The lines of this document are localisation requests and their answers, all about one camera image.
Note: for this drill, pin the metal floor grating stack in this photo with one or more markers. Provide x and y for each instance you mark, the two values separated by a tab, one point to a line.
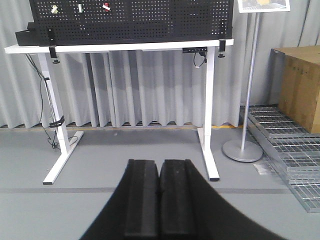
293	152

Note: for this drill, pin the black left clamp bracket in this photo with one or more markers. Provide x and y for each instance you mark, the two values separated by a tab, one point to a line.
52	45

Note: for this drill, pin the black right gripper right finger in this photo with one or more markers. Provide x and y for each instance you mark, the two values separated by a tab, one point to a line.
190	209

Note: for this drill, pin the black perforated pegboard panel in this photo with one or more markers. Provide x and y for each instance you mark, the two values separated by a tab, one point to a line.
131	21

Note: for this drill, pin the black desk control box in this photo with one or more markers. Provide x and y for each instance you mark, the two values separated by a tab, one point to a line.
189	50

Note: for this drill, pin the brown cardboard box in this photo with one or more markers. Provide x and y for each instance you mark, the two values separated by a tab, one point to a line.
300	89

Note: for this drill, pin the black box on desk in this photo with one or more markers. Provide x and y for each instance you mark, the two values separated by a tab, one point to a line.
28	37

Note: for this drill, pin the black clamp bracket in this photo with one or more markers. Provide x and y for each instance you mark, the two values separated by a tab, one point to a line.
52	45
221	37

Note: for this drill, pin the grey curtain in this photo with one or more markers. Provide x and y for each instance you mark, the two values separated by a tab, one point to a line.
164	86

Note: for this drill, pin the framed sign poster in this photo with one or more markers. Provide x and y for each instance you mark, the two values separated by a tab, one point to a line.
263	6

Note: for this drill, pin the green white switch block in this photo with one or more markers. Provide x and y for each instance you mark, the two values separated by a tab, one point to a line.
80	8

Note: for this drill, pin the yellow white switch block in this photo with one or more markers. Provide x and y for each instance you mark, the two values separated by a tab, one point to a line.
54	9

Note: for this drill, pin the white standing desk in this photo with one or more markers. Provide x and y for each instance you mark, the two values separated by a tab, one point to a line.
44	54

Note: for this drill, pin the red white switch block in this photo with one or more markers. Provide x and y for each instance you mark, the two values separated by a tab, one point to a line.
106	7

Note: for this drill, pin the black right clamp bracket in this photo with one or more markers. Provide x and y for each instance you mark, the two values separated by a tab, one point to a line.
221	37

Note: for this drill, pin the silver sign stand pole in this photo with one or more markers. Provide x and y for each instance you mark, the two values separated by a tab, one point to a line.
245	151

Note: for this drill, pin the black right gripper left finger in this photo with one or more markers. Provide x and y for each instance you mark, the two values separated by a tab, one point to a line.
131	213

